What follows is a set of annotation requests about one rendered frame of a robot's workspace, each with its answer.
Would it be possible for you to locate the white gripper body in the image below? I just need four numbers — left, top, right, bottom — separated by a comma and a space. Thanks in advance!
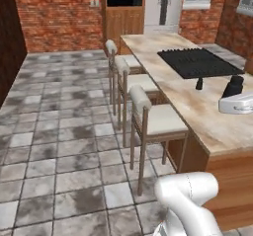
217, 92, 253, 116

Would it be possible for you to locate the wooden door with dark window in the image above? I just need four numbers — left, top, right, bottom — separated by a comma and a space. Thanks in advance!
100, 0, 146, 51

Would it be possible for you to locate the dark wooden cabinet run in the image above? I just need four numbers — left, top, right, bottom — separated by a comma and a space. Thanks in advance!
0, 0, 29, 109

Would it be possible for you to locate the wooden island dining table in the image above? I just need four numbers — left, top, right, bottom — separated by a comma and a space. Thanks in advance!
119, 32, 253, 233

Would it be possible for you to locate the small black shaker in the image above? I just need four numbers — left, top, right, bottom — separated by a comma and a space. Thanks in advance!
195, 77, 205, 92

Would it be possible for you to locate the white door with glass pane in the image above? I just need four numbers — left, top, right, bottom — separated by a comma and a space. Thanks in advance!
143, 0, 185, 35

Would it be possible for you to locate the wooden stool with cream cushion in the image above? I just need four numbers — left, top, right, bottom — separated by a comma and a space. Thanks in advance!
105, 39, 146, 117
113, 55, 161, 148
128, 84, 191, 197

